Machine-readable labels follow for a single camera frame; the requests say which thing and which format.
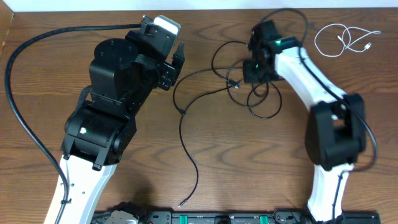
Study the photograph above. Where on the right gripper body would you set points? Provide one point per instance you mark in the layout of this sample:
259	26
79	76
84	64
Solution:
255	72

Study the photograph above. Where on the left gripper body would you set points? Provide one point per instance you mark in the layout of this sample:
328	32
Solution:
165	73

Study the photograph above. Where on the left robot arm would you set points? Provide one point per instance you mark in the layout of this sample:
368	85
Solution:
123	73

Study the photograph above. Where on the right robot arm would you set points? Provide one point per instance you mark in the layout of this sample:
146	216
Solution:
334	135

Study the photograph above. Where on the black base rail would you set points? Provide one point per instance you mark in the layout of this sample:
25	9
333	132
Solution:
130	213

